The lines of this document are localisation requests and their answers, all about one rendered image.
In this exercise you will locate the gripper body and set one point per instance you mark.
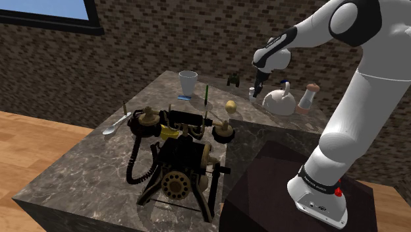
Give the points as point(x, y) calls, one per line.
point(259, 82)

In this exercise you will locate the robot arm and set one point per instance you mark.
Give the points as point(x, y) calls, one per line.
point(359, 106)

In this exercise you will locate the small white bottle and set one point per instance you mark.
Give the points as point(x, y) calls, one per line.
point(252, 95)

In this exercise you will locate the white teapot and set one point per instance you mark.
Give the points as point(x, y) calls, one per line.
point(279, 102)

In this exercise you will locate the yellow lemon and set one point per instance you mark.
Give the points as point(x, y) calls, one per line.
point(230, 106)

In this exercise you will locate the white and brown pepper mill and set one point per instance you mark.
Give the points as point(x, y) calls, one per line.
point(307, 99)

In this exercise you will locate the green pen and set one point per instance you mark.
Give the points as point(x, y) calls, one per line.
point(206, 94)

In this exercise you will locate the white cup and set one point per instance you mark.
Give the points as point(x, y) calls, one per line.
point(188, 83)

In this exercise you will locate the small blue flat card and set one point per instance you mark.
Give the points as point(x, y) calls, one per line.
point(184, 97)

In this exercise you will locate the black antique rotary telephone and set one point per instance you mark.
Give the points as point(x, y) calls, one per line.
point(179, 154)

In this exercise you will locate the dark robot stand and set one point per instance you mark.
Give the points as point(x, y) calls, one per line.
point(263, 189)

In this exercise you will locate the small olive stick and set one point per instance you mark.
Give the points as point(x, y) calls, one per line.
point(124, 108)

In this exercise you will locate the silver spoon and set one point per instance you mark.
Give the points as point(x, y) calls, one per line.
point(115, 125)

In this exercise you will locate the window with black frame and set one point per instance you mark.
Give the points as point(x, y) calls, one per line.
point(48, 12)

